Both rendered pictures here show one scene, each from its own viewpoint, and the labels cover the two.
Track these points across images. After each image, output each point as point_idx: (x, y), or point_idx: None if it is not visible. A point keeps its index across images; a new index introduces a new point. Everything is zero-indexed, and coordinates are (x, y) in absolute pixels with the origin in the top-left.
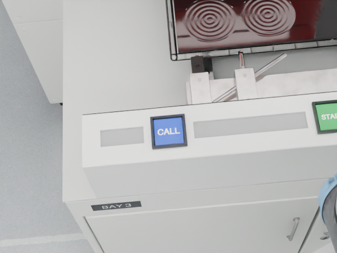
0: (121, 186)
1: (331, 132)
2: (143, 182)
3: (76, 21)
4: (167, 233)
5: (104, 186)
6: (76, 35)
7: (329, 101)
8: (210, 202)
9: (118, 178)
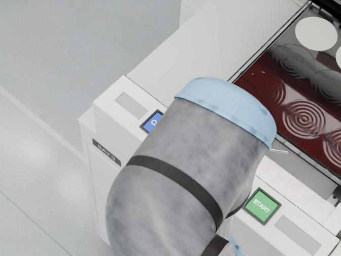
0: (111, 138)
1: (249, 214)
2: (125, 147)
3: (195, 27)
4: None
5: (102, 129)
6: (185, 35)
7: (269, 195)
8: None
9: (111, 129)
